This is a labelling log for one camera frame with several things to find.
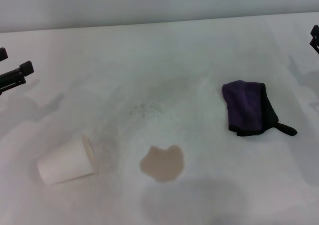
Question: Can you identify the purple rag with black trim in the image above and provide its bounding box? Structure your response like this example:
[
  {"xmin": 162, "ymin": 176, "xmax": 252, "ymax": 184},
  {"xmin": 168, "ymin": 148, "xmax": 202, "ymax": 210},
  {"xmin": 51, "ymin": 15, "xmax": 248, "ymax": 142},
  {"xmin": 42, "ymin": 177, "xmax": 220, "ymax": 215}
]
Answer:
[{"xmin": 221, "ymin": 80, "xmax": 298, "ymax": 137}]

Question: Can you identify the white paper cup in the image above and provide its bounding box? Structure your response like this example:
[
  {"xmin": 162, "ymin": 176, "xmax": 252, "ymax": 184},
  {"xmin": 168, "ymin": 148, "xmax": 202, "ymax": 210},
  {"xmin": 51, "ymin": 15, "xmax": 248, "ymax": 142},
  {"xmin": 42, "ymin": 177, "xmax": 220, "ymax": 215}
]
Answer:
[{"xmin": 36, "ymin": 134, "xmax": 97, "ymax": 185}]

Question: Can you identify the brown water stain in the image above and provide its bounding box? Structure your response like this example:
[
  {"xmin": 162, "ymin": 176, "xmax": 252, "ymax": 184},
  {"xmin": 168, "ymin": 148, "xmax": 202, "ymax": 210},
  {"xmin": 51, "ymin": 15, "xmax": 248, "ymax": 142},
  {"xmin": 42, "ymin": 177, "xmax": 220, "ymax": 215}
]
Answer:
[{"xmin": 139, "ymin": 145, "xmax": 185, "ymax": 183}]

